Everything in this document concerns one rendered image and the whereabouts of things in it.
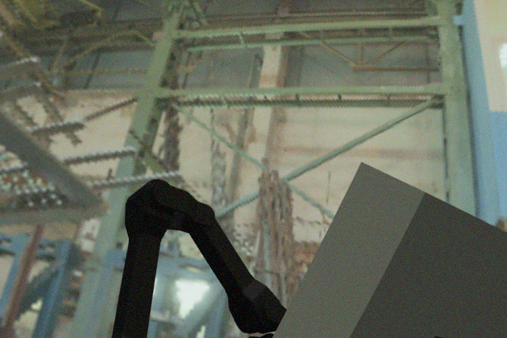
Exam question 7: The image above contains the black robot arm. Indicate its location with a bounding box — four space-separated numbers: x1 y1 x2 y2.
111 179 287 338

